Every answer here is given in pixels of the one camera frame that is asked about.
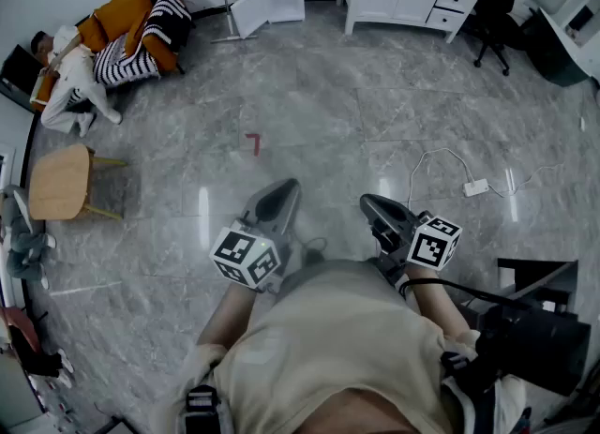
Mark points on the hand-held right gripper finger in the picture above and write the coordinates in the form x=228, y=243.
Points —
x=389, y=207
x=377, y=221

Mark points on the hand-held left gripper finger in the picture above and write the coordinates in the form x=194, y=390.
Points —
x=255, y=205
x=288, y=216

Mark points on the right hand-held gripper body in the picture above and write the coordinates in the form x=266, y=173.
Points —
x=433, y=244

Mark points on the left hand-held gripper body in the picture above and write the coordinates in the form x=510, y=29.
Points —
x=244, y=258

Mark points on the person's left forearm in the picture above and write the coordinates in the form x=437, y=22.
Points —
x=225, y=315

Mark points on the black shoulder bag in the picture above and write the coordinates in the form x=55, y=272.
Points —
x=539, y=352

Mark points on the person's right forearm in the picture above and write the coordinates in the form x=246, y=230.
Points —
x=436, y=305

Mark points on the person's left leg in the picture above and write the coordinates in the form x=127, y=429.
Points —
x=314, y=255

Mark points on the white power strip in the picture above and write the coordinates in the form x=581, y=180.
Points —
x=475, y=187

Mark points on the person's beige shirt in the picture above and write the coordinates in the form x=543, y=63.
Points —
x=337, y=329

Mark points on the black white striped cushion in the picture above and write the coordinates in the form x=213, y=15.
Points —
x=122, y=62

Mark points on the wooden side table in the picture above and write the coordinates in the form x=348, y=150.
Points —
x=58, y=184

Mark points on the black blanket white scalloped stripes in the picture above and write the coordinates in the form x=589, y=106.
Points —
x=169, y=19

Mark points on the white desk with dark panel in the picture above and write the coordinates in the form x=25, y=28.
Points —
x=558, y=62

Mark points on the black office chair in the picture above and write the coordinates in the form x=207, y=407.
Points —
x=497, y=1

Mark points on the orange sofa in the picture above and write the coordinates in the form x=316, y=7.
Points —
x=119, y=12

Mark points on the black flat screen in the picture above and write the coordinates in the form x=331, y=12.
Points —
x=16, y=76

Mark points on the black shelf frame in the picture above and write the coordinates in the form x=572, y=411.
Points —
x=534, y=268

